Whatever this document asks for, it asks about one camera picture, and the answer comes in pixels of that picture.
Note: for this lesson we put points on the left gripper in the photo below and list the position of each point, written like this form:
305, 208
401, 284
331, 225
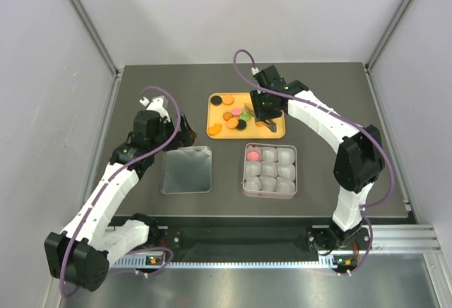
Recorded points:
186, 135

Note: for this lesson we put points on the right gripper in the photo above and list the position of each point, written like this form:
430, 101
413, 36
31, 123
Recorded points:
260, 115

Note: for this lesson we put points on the green sandwich cookie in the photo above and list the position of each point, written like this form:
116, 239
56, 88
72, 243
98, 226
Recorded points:
245, 116

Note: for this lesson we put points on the black sandwich cookie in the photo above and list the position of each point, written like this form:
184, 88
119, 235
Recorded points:
241, 125

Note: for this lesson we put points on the pink sandwich cookie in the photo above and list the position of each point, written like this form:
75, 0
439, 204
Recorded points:
237, 112
253, 156

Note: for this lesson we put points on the orange round cookie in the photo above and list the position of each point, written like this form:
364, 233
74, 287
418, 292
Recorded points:
227, 100
232, 123

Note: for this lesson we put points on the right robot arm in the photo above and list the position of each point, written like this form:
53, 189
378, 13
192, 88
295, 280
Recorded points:
359, 157

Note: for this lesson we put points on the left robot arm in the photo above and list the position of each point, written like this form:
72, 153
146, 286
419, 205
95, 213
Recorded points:
84, 251

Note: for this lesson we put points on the orange fish cookie front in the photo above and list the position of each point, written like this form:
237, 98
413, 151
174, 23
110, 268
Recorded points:
214, 130

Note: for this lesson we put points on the silver tin lid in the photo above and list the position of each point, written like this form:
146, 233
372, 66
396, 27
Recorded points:
187, 171

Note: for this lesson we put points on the yellow tray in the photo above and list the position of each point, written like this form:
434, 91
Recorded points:
214, 116

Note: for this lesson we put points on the orange swirl cookie left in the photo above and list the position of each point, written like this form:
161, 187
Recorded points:
227, 116

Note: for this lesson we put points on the pink cookie tin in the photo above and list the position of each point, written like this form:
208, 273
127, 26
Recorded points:
274, 176

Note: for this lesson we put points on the black cookie at tray corner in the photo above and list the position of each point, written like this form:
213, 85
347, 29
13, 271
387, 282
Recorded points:
216, 100

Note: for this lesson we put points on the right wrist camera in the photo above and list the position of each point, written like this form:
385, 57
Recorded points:
269, 78

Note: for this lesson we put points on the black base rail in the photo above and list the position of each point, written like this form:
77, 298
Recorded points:
249, 239

